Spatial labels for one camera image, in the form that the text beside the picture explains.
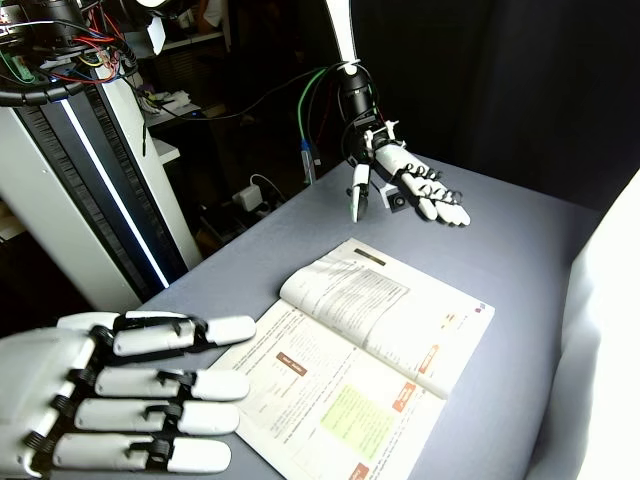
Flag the illustrated book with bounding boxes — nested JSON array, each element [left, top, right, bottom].
[[207, 237, 496, 480]]

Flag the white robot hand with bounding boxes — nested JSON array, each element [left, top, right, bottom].
[[348, 142, 472, 227], [0, 310, 258, 480]]

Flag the white side desk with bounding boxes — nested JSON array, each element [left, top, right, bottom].
[[149, 137, 182, 165]]

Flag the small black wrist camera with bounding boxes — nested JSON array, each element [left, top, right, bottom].
[[379, 184, 409, 212]]

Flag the white paper tag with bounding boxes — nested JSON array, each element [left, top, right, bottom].
[[145, 17, 167, 56]]

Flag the black backdrop curtain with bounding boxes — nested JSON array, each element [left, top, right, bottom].
[[349, 0, 640, 211]]

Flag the green cable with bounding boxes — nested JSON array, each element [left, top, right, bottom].
[[297, 67, 329, 146]]

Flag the grey table cloth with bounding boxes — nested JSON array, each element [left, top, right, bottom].
[[89, 149, 606, 480]]

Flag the blue grey cable plug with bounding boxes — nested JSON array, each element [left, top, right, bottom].
[[301, 139, 317, 185]]

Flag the white items on shelf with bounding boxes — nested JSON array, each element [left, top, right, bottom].
[[137, 89, 194, 116]]

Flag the white curtain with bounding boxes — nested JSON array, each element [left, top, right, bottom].
[[524, 167, 640, 480]]

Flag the white power adapter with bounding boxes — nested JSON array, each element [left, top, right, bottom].
[[234, 182, 266, 211]]

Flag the black corrugated cable conduit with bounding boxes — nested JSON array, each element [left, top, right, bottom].
[[0, 39, 139, 107]]

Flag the black motor with coloured wires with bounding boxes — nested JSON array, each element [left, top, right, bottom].
[[0, 0, 139, 84]]

